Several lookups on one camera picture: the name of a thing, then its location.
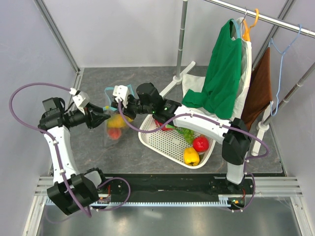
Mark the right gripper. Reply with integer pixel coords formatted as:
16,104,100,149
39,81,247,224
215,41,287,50
116,95,154,120

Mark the orange green mango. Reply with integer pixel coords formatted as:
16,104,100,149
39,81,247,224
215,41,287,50
107,114,127,128

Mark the clear zip top bag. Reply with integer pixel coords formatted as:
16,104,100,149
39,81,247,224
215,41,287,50
103,87,129,148

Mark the orange peach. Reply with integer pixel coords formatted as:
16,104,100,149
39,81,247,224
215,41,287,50
107,128,122,140

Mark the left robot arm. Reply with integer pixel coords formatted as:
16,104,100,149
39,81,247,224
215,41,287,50
38,97,110,215

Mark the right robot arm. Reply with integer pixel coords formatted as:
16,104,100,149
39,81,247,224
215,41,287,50
112,83,251,194

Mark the pink dragon fruit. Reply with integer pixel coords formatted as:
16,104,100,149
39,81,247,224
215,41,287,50
154,119,174,131

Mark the white plastic basket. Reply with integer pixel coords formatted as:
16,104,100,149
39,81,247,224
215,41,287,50
138,128,216,169

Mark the green grape bunch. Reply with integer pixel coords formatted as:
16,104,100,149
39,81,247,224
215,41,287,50
183,129,194,145

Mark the white garment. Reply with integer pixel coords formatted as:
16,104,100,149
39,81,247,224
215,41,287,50
182,18,252,120

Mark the red pomegranate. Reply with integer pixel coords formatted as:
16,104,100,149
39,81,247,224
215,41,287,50
192,136,209,152

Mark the yellow bell pepper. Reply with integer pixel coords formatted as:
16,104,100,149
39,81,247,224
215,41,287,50
184,147,200,166

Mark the green shirt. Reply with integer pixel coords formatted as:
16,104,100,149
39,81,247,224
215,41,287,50
182,19,242,119

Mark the brown towel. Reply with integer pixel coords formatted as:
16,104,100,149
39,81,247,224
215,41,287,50
241,48,272,130

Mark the metal clothes rack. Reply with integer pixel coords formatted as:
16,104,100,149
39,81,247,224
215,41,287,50
160,0,315,158

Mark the light blue hanger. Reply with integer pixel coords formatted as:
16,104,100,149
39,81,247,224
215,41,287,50
230,19,241,40

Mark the orange hanger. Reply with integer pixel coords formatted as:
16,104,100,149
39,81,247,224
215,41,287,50
242,8,260,42

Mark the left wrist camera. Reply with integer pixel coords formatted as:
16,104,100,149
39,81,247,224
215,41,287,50
69,88,90,110

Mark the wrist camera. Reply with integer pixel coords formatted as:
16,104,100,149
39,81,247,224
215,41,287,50
113,85,130,108
69,88,90,110

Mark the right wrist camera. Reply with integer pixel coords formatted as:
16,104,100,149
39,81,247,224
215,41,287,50
113,85,130,108

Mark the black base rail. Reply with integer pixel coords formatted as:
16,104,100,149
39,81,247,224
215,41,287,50
99,174,253,204

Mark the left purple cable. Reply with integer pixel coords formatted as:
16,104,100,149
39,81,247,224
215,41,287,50
8,82,132,224

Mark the blue wire hanger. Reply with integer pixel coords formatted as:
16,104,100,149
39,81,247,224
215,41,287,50
268,24,302,117

